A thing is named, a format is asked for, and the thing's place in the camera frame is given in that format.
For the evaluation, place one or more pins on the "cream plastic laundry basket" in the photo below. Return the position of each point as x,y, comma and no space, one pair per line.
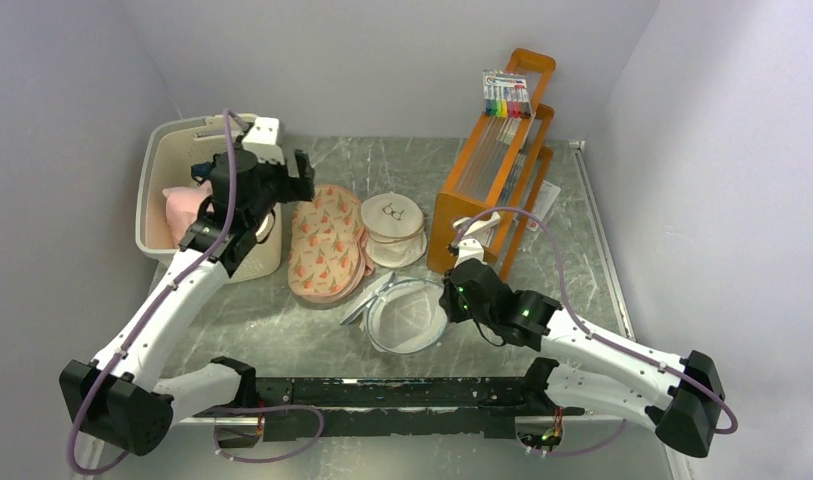
171,150

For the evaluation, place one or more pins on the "coloured marker pen pack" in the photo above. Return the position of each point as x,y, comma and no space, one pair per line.
505,95

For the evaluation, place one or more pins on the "white mesh laundry bag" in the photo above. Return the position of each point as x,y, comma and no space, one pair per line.
398,314

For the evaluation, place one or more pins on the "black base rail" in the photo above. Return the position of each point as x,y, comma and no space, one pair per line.
336,407

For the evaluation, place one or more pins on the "cream glasses-print laundry bag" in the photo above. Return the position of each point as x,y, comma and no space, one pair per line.
396,230

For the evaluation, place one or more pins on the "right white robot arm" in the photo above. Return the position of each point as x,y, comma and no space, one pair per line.
679,398

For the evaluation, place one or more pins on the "pink bra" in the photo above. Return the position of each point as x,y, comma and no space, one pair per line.
182,206

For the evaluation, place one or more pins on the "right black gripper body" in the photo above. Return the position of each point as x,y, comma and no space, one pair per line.
457,308

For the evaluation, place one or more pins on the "floral peach laundry bag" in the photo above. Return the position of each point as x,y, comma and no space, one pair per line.
328,258

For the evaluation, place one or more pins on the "orange wooden rack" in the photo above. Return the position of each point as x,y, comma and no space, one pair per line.
502,164

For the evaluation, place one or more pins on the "dark blue bra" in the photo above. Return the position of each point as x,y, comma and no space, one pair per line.
200,172

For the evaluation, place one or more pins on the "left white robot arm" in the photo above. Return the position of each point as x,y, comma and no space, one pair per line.
119,396

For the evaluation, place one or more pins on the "white paper leaflet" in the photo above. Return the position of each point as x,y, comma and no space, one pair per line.
547,195

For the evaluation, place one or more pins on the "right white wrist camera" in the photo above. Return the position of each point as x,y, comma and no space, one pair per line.
471,239

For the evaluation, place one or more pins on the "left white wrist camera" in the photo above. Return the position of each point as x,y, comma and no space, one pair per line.
264,140

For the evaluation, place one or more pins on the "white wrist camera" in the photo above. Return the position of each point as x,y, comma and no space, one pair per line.
264,140
471,239

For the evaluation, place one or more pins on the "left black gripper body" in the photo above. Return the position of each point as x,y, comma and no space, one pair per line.
277,186

